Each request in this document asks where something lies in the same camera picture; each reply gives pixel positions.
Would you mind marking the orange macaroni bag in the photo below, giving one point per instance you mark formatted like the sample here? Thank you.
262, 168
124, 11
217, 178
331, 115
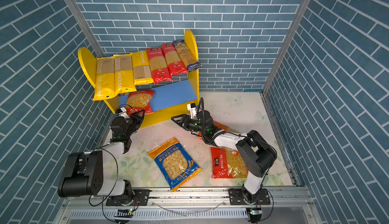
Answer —
221, 127

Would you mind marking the red labelled spaghetti bag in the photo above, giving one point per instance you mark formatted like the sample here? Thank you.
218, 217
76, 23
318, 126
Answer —
158, 64

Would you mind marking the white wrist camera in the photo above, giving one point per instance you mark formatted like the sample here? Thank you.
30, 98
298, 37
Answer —
192, 110
121, 111

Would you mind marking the red macaroni bag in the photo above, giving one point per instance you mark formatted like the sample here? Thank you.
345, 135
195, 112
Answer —
140, 100

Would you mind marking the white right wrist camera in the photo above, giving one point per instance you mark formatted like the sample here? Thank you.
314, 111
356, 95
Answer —
192, 110

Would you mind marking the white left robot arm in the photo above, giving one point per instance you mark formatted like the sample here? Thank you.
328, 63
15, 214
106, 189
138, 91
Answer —
83, 173

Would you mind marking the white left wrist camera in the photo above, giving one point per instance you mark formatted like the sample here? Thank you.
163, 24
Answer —
121, 111

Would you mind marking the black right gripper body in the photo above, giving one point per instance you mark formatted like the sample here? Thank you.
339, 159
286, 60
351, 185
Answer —
193, 125

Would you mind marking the floral table mat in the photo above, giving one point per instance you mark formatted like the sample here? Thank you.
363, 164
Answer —
241, 112

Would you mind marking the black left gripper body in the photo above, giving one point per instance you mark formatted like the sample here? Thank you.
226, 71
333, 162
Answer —
134, 122

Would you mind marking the metal base rail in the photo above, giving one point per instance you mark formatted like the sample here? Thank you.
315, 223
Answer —
211, 205

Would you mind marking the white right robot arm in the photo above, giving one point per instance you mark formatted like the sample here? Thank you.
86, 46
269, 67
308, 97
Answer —
258, 156

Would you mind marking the blue shell pasta bag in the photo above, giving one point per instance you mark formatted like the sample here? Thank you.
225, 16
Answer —
177, 166

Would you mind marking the dark labelled spaghetti bag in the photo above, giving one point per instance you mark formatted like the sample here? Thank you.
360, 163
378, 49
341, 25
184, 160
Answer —
187, 57

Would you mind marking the red fusilli bag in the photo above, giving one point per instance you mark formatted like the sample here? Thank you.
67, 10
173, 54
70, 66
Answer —
227, 163

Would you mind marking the yellow Pastatime spaghetti bag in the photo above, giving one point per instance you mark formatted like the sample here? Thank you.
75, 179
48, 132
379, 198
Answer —
124, 75
105, 80

